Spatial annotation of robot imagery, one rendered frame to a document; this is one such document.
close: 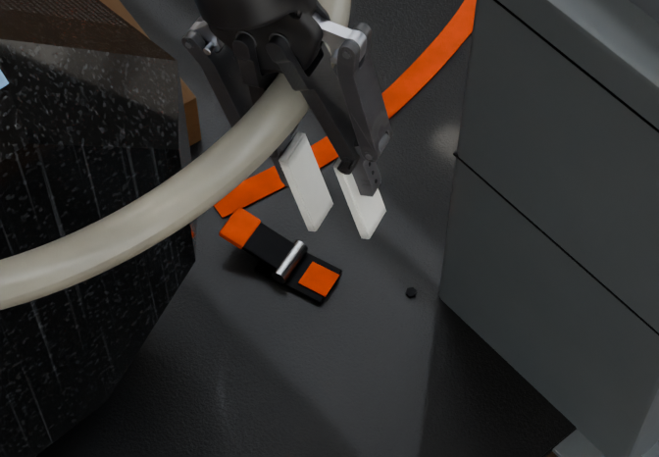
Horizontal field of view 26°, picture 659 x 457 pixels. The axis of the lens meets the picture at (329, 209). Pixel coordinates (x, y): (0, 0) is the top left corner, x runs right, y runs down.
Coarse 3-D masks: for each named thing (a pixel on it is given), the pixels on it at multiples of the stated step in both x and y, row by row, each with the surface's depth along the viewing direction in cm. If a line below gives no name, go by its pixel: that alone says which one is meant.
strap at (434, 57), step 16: (464, 0) 260; (464, 16) 258; (448, 32) 256; (464, 32) 256; (432, 48) 254; (448, 48) 254; (416, 64) 252; (432, 64) 252; (400, 80) 250; (416, 80) 250; (384, 96) 248; (400, 96) 248; (320, 144) 242; (320, 160) 241; (256, 176) 239; (272, 176) 239; (240, 192) 237; (256, 192) 237; (272, 192) 237; (224, 208) 235
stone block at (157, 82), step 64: (0, 0) 165; (64, 0) 178; (0, 64) 154; (64, 64) 163; (128, 64) 173; (0, 128) 154; (64, 128) 161; (128, 128) 171; (0, 192) 158; (64, 192) 167; (128, 192) 177; (0, 256) 166; (192, 256) 199; (0, 320) 175; (64, 320) 186; (128, 320) 198; (0, 384) 185; (64, 384) 197; (0, 448) 196
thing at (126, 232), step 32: (320, 0) 98; (288, 96) 92; (256, 128) 90; (288, 128) 92; (224, 160) 89; (256, 160) 90; (160, 192) 88; (192, 192) 88; (224, 192) 89; (96, 224) 87; (128, 224) 87; (160, 224) 87; (32, 256) 87; (64, 256) 87; (96, 256) 87; (128, 256) 88; (0, 288) 87; (32, 288) 87; (64, 288) 88
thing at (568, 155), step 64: (512, 0) 162; (576, 0) 157; (512, 64) 170; (576, 64) 159; (640, 64) 152; (512, 128) 178; (576, 128) 167; (640, 128) 157; (512, 192) 188; (576, 192) 175; (640, 192) 164; (448, 256) 215; (512, 256) 198; (576, 256) 184; (640, 256) 172; (512, 320) 210; (576, 320) 194; (640, 320) 181; (576, 384) 206; (640, 384) 191; (576, 448) 213; (640, 448) 207
